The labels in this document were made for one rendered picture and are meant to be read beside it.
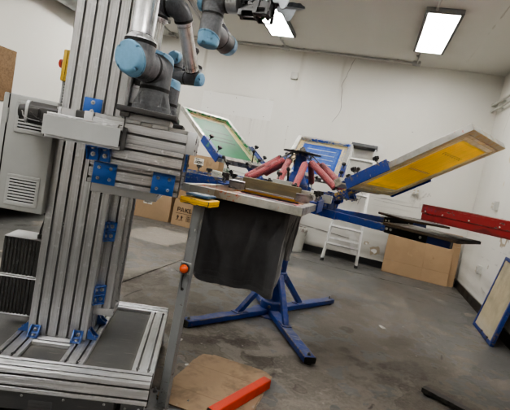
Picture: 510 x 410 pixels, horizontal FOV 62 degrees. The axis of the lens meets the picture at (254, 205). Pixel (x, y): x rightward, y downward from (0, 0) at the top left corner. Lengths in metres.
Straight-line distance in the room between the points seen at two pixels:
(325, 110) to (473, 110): 2.06
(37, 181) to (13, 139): 0.19
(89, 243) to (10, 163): 0.45
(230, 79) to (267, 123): 0.95
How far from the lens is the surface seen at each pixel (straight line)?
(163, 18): 2.38
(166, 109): 1.74
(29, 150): 1.97
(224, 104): 7.10
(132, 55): 1.62
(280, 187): 2.49
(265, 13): 1.48
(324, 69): 6.86
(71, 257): 2.02
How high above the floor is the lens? 1.13
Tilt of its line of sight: 5 degrees down
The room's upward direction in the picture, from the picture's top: 11 degrees clockwise
